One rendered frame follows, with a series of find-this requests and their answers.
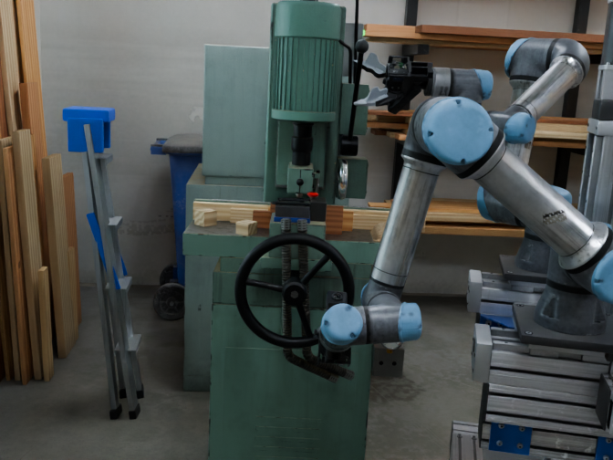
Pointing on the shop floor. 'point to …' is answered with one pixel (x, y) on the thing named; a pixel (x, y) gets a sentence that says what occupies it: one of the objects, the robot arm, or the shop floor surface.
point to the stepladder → (107, 253)
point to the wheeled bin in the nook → (181, 155)
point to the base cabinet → (281, 394)
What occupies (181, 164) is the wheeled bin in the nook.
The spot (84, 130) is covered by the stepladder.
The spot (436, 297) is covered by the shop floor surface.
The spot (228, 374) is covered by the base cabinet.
